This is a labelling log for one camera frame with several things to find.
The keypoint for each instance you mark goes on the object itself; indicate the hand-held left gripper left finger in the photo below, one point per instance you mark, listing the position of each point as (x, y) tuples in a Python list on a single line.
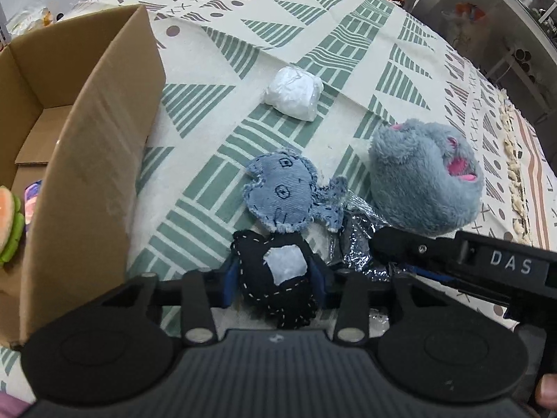
[(229, 286)]

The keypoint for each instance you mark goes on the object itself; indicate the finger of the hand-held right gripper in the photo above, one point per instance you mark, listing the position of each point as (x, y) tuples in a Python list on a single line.
[(461, 283), (413, 246)]

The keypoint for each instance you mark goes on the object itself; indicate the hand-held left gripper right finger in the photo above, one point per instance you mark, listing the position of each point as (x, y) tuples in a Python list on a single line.
[(321, 282)]

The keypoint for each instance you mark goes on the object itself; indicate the clear plastic wrapper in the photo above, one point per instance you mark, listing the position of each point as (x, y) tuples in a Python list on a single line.
[(353, 239)]

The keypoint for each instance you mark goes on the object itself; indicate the denim rag doll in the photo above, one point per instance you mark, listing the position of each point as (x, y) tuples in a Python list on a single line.
[(278, 187)]

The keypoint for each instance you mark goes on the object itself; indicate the cardboard box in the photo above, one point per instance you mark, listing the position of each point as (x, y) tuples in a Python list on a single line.
[(87, 161)]

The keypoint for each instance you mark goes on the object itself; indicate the person's right hand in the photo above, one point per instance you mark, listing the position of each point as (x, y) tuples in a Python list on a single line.
[(547, 391)]

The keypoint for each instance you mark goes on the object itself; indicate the grey plush toy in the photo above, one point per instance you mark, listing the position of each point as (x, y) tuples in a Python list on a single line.
[(413, 183)]

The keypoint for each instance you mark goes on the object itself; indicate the white plastic-wrapped bundle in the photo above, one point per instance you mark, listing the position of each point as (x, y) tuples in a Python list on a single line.
[(293, 91)]

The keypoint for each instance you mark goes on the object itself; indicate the plush burger toy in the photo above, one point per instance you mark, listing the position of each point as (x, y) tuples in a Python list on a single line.
[(11, 226)]

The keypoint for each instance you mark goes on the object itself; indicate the grey metal shelf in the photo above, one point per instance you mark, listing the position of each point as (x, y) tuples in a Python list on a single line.
[(500, 21)]

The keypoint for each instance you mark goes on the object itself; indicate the green patterned blanket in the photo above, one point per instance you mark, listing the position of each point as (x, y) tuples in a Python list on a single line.
[(304, 30)]

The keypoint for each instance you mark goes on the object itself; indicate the purple cloth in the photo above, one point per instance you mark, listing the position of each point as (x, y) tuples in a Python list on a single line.
[(11, 407)]

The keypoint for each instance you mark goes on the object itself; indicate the clear plastic bag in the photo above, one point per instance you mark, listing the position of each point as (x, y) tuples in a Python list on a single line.
[(30, 19)]

